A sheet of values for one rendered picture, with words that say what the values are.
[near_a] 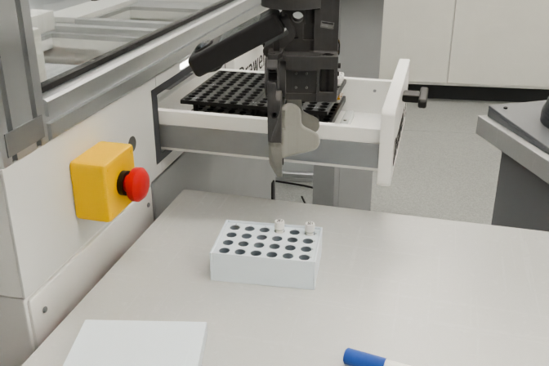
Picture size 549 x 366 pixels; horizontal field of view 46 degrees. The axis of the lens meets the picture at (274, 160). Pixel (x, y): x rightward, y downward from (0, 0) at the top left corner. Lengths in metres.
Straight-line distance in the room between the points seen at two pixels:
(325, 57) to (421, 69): 3.30
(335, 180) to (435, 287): 1.28
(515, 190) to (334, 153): 0.57
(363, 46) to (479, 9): 2.07
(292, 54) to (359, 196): 1.43
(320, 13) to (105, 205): 0.32
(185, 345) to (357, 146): 0.37
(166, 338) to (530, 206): 0.85
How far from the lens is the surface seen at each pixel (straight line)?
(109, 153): 0.75
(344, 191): 2.07
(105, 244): 0.85
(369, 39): 1.96
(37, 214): 0.71
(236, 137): 0.91
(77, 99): 0.74
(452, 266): 0.83
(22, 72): 0.67
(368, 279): 0.78
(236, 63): 1.22
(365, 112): 1.11
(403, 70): 1.03
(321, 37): 0.72
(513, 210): 1.38
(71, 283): 0.79
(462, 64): 4.02
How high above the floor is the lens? 1.19
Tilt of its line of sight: 23 degrees down
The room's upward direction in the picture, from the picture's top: straight up
